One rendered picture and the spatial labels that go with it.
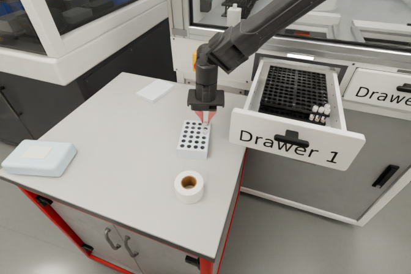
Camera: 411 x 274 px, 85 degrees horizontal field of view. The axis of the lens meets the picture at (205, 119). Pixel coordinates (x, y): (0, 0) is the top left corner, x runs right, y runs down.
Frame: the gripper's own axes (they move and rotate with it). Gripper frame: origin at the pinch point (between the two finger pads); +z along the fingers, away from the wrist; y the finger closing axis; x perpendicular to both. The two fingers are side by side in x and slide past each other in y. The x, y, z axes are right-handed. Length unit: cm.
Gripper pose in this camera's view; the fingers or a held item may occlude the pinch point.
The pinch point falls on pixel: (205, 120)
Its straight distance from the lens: 68.8
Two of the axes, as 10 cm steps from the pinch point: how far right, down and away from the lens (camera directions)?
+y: -10.0, -0.4, 0.2
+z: -0.2, 7.3, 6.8
